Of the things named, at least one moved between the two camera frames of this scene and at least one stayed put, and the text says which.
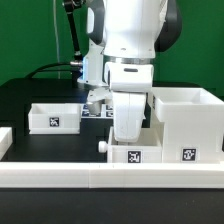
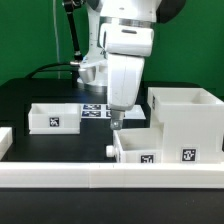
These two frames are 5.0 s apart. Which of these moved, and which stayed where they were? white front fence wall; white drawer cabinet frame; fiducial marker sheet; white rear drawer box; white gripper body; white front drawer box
Moved: white gripper body; white front drawer box
Stayed: white drawer cabinet frame; fiducial marker sheet; white rear drawer box; white front fence wall
